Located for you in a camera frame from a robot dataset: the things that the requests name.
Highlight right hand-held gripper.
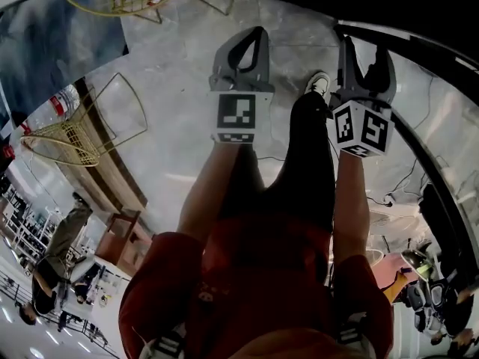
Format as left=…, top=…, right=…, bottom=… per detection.
left=326, top=34, right=397, bottom=159

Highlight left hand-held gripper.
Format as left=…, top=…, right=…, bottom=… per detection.
left=208, top=25, right=276, bottom=146

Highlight person's right forearm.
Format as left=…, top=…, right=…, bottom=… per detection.
left=332, top=151, right=372, bottom=266

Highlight person's left forearm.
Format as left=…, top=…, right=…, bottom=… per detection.
left=175, top=140, right=259, bottom=239

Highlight person's black trousers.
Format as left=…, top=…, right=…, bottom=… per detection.
left=215, top=90, right=337, bottom=239

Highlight striped wooden plank panel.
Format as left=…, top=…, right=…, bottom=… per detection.
left=55, top=77, right=149, bottom=214

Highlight blue marbled table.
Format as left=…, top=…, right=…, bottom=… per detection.
left=0, top=0, right=130, bottom=127

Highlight reddish wooden chair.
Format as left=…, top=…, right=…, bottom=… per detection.
left=94, top=209, right=155, bottom=273

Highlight person's red shirt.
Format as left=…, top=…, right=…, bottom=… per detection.
left=118, top=215, right=395, bottom=359

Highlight black metal railing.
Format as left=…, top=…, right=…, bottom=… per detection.
left=0, top=270, right=110, bottom=348

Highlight large gold wire basket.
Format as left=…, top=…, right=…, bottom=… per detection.
left=52, top=0, right=241, bottom=26

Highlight clear water jug red handle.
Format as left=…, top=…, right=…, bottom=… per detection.
left=44, top=85, right=83, bottom=119

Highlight small gold wire basket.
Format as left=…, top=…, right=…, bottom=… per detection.
left=19, top=72, right=149, bottom=168

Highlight person's right shoulder strap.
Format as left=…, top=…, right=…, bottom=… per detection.
left=335, top=312, right=376, bottom=359

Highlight person's shoulder strap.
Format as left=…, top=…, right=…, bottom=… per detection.
left=143, top=323, right=189, bottom=359
left=335, top=312, right=376, bottom=359

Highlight person's left shoulder strap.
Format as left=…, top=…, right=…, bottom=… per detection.
left=143, top=323, right=189, bottom=359

